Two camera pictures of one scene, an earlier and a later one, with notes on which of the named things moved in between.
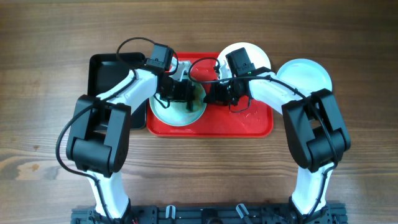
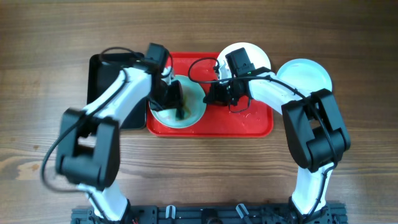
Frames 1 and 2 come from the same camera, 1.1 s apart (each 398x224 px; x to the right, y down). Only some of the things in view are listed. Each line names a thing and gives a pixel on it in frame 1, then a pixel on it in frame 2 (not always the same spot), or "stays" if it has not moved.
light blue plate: (306, 73) stays
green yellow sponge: (198, 94) → (184, 100)
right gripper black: (216, 96) stays
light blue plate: (177, 114) stays
